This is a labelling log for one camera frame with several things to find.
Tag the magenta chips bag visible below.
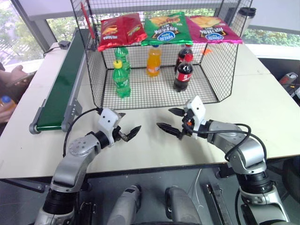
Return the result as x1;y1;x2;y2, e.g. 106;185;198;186
186;15;243;45

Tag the cola bottle red cap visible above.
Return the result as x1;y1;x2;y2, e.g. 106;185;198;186
173;53;194;93
174;44;194;71

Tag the red and black device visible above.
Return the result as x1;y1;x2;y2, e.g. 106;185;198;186
278;72;300;100

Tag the thin white cable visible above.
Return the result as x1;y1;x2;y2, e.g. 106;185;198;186
187;168;205;210

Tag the black wire mesh rack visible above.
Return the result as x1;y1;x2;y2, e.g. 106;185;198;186
69;0;254;111

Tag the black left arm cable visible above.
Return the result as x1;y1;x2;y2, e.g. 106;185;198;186
62;107;104;158

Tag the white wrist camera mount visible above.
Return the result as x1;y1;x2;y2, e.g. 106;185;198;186
97;108;120;144
183;95;207;132

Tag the green soda bottle yellow cap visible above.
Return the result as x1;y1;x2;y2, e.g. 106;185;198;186
112;59;132;99

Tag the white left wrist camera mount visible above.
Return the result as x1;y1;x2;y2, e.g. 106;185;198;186
97;108;120;144

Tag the steel tumbler black lid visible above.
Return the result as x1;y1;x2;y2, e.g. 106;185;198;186
231;7;257;38

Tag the green chips bag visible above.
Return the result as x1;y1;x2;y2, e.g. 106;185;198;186
141;12;194;46

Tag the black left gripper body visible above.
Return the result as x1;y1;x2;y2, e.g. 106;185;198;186
112;126;128;143

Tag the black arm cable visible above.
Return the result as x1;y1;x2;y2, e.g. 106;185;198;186
182;118;268;165
62;107;104;158

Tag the red chips bag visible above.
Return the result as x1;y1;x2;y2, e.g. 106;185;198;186
97;13;148;53

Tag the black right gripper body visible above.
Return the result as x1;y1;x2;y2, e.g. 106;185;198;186
179;112;197;141

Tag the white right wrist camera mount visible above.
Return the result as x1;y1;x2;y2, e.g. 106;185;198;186
183;95;207;132

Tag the black metal table bracket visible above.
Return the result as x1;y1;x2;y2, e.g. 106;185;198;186
205;183;233;225

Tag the dark smartphone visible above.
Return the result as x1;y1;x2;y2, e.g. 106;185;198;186
5;72;36;88

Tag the black power adapter cable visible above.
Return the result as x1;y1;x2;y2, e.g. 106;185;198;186
43;45;62;58

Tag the red cart handle bar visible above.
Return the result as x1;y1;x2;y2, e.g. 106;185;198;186
80;2;97;39

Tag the person's hand with phone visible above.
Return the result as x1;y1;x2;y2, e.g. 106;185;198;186
0;65;31;85

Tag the orange soda bottle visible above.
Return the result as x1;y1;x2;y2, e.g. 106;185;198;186
146;45;163;78

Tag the green conveyor belt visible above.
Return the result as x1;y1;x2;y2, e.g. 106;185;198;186
29;28;92;135

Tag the person's hand with bottle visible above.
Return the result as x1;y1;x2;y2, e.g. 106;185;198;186
0;103;17;123

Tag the orange drink bottle blue cap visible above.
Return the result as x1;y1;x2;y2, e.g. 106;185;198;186
0;95;18;112

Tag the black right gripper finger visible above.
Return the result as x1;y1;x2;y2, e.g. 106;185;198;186
168;107;186;117
156;122;183;139

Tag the grey rounded robot leg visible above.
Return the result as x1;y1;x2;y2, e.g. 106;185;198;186
106;184;143;225
165;186;203;225

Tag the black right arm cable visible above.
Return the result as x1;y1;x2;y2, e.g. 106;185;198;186
182;118;268;165

